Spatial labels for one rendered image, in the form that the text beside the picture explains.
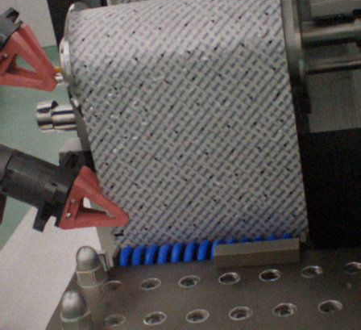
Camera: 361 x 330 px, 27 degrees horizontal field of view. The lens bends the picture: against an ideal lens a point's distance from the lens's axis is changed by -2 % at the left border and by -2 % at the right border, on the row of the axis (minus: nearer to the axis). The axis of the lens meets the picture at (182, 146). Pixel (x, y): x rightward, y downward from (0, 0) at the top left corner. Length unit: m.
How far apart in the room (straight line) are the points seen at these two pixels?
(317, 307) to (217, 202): 0.19
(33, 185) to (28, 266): 0.36
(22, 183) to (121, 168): 0.12
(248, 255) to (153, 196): 0.14
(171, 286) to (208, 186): 0.12
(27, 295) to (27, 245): 0.17
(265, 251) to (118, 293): 0.17
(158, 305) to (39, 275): 0.42
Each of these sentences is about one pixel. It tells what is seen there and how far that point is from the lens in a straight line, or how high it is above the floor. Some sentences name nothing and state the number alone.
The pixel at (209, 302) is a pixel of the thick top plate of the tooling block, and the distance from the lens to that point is 0.81.
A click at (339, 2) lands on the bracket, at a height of 1.29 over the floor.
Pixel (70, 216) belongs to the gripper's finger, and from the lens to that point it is 0.92.
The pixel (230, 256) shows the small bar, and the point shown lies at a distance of 0.85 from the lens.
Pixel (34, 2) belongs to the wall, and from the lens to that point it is 6.89.
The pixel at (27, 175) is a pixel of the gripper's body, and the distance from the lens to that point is 0.91.
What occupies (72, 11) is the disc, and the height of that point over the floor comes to 1.32.
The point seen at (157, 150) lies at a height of 1.15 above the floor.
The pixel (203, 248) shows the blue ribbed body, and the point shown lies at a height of 1.04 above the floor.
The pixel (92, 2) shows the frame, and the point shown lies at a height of 1.26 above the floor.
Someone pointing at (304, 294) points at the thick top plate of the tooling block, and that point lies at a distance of 0.80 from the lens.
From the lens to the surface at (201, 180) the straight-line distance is 0.88.
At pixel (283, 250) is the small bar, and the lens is 0.85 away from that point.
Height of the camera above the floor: 1.47
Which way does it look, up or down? 21 degrees down
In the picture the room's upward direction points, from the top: 11 degrees counter-clockwise
